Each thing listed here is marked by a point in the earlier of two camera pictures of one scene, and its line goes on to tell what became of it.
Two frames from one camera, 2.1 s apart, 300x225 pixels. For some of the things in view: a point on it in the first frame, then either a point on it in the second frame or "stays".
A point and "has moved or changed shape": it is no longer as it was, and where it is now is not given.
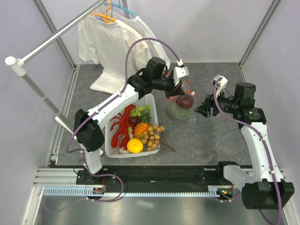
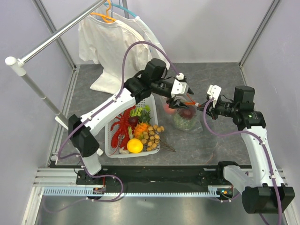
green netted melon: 180,114 → 183,123
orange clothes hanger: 106,18 stays
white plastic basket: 150,101 stays
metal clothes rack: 19,64 stays
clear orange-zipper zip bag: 182,107 has moved or changed shape
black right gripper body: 227,104 stays
